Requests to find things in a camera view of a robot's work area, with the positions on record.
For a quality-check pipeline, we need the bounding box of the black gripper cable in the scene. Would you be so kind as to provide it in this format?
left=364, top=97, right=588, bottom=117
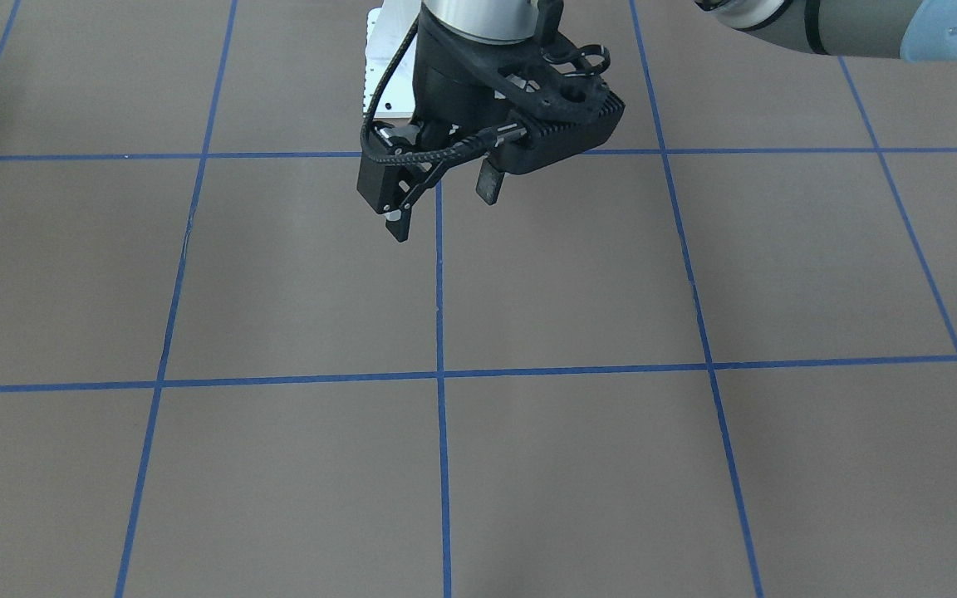
left=361, top=17, right=529, bottom=165

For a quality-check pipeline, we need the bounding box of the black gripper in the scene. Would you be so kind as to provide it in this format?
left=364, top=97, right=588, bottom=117
left=356, top=17, right=546, bottom=243

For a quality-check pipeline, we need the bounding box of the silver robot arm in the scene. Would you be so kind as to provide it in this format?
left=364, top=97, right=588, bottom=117
left=356, top=1, right=957, bottom=242

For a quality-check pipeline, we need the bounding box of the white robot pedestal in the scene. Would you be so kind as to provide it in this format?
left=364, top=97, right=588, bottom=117
left=362, top=1, right=421, bottom=119

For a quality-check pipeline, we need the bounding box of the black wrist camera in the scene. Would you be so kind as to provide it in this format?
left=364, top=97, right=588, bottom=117
left=488, top=33, right=626, bottom=175

